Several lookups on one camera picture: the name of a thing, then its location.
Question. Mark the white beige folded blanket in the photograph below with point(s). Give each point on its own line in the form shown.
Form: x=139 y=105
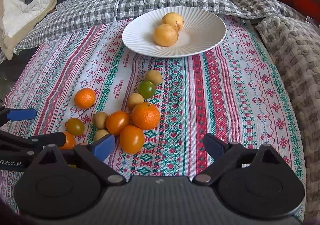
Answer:
x=18 y=19

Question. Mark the dark green tomato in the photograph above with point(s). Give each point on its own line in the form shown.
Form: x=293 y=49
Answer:
x=75 y=127

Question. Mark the red cushion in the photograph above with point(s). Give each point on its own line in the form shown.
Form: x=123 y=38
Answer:
x=309 y=8

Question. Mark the large yellow passion fruit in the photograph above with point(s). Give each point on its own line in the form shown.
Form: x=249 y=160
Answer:
x=165 y=35

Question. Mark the small tan longan fruit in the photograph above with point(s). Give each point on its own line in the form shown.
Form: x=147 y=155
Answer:
x=154 y=77

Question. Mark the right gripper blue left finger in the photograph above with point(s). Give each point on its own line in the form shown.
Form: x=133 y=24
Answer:
x=91 y=158

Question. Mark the beige grey patterned blanket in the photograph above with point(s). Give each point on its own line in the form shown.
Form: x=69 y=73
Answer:
x=294 y=48

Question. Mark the patterned red green tablecloth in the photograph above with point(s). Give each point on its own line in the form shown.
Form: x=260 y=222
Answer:
x=233 y=91

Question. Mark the white ribbed plate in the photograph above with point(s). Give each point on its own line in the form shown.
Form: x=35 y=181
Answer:
x=201 y=32

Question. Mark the orange mandarin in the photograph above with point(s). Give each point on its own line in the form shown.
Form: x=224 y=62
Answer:
x=145 y=115
x=85 y=98

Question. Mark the grey white checkered quilt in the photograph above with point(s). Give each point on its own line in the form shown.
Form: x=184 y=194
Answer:
x=73 y=15

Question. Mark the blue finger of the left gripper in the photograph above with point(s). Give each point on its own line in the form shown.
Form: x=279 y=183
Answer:
x=14 y=115
x=12 y=145

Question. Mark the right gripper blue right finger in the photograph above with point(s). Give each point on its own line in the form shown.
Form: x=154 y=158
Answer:
x=225 y=158

